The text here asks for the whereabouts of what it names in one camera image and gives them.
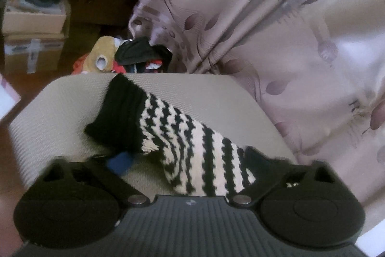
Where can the black white striped knit sweater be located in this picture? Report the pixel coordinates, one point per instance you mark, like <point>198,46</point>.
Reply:
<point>186,136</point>

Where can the brown plush teddy bear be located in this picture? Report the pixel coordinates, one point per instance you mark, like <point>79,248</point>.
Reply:
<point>102,49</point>

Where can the pink leaf print curtain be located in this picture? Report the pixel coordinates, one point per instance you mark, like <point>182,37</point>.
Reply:
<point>270,34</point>

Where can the red cloth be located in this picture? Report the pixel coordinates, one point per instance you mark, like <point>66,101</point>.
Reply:
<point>80,64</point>

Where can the taped cardboard box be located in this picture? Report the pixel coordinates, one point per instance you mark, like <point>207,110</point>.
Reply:
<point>18,52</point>

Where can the black cloth pile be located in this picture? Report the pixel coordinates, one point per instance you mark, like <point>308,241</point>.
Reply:
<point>135,50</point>

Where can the small open cardboard box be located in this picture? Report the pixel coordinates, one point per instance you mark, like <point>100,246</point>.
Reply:
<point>33,20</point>

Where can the beige woven seat cushion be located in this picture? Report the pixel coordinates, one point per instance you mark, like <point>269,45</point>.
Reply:
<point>60,112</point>

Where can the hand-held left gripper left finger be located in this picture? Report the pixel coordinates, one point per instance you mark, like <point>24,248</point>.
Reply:
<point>121,165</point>

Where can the white pink flat object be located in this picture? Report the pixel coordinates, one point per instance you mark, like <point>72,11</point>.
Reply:
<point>6,97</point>

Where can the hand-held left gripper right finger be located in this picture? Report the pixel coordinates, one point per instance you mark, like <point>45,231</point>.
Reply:
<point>255,158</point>

